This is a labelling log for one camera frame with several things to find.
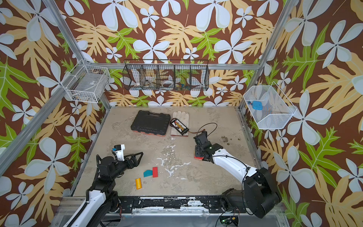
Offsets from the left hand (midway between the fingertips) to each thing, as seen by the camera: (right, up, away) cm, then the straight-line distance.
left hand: (137, 152), depth 82 cm
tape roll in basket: (+15, +44, +17) cm, 50 cm away
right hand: (+37, +1, +6) cm, 38 cm away
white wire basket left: (-32, +41, +5) cm, 52 cm away
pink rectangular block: (+34, -2, +4) cm, 34 cm away
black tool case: (+4, +17, +23) cm, 29 cm away
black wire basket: (+15, +51, +16) cm, 56 cm away
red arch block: (+38, -6, +8) cm, 39 cm away
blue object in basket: (+73, +28, +4) cm, 78 cm away
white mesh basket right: (+79, +26, +2) cm, 83 cm away
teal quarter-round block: (+6, -13, +3) cm, 15 cm away
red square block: (+10, -13, +4) cm, 17 cm away
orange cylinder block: (+1, -18, -1) cm, 18 cm away
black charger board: (+25, +14, +23) cm, 37 cm away
